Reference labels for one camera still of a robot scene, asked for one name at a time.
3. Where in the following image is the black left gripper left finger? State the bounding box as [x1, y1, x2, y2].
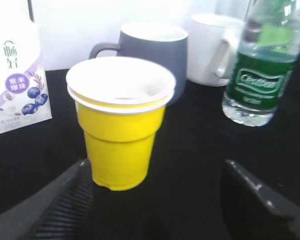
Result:
[0, 159, 93, 240]

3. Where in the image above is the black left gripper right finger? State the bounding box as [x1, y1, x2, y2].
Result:
[221, 159, 300, 240]

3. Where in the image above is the yellow plastic cup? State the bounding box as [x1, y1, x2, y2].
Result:
[66, 56, 176, 191]

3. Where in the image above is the white purple milk carton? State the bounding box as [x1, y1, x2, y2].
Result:
[0, 0, 52, 134]

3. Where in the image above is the white mug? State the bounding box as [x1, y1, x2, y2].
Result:
[187, 13, 244, 87]

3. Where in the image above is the clear water bottle green label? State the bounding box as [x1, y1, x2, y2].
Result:
[222, 0, 300, 127]

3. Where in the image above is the grey mug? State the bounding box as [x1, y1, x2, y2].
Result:
[88, 22, 189, 106]

